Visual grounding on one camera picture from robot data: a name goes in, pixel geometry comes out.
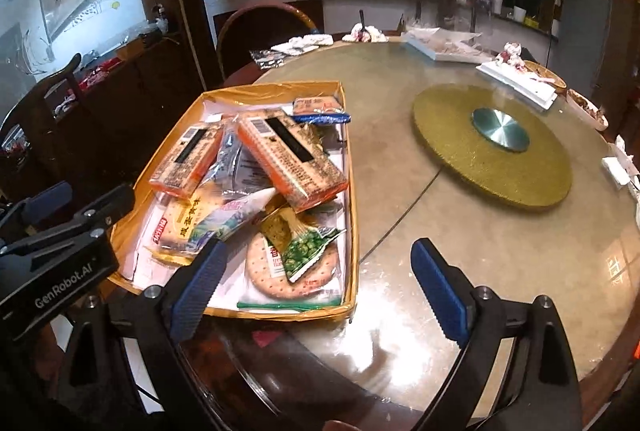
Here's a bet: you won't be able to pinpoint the gold glitter lazy susan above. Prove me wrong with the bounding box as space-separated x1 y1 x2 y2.
412 84 573 210

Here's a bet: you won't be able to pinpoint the white wrappers near chair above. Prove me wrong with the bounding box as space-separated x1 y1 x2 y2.
250 34 333 69

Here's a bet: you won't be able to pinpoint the yellow snack pack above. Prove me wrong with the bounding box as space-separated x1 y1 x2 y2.
146 190 224 255

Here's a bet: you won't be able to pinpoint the dark wooden chair left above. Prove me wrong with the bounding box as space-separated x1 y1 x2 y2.
1 53 81 200

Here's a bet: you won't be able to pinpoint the green pea snack bag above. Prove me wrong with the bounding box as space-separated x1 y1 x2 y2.
259 207 343 284

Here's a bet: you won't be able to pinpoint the white tray under container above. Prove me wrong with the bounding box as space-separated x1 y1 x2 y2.
400 27 494 65

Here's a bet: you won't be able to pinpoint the red white crumpled tissues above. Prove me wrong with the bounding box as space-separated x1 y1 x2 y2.
495 42 525 72

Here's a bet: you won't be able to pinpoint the white oval food dish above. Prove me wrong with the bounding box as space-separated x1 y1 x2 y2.
565 89 608 132

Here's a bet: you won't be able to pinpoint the round biscuit bag green seal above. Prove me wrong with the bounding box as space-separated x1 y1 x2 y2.
235 229 344 313

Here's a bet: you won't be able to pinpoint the yellow cardboard tray box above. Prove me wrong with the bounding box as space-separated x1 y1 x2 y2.
111 80 358 321

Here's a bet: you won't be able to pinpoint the crumpled tissue with spoon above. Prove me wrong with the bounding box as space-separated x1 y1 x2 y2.
344 10 388 43

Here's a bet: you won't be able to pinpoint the wooden chair with yellow rim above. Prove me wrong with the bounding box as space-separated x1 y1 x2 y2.
213 0 323 79

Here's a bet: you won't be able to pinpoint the white grey sachet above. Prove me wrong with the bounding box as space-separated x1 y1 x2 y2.
201 118 272 200

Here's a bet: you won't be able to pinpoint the white napkin pile right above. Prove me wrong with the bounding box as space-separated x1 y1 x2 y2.
601 136 640 227

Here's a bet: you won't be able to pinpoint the orange biscuit box back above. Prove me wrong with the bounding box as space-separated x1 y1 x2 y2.
149 122 224 199

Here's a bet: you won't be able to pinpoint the clear plastic container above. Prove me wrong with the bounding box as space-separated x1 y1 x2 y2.
407 0 494 32

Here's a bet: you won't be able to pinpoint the white cup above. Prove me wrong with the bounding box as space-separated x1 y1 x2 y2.
513 6 526 23

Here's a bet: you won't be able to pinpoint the woven bamboo basket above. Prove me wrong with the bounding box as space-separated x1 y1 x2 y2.
524 61 567 94

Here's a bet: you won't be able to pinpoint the long cracker pack blue end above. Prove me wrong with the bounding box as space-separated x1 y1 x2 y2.
292 95 352 126

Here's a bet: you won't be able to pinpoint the clear blue-green snack bag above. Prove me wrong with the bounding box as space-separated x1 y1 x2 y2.
188 188 277 249

